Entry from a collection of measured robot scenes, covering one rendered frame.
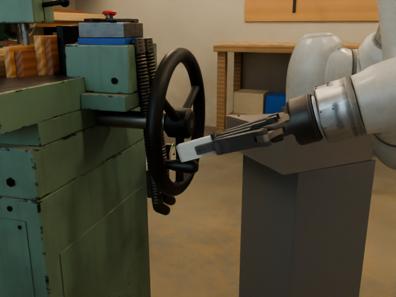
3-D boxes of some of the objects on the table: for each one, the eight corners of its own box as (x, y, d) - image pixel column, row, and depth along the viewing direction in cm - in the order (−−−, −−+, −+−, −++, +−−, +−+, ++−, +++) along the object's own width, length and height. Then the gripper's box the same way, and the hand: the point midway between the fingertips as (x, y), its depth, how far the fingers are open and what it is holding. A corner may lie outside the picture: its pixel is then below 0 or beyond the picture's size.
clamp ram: (92, 72, 82) (89, 25, 80) (59, 72, 84) (55, 25, 82) (114, 68, 90) (112, 25, 88) (83, 68, 93) (81, 25, 90)
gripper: (313, 86, 69) (184, 125, 78) (309, 99, 57) (157, 142, 65) (325, 129, 70) (197, 162, 79) (323, 150, 58) (173, 186, 67)
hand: (198, 148), depth 71 cm, fingers closed
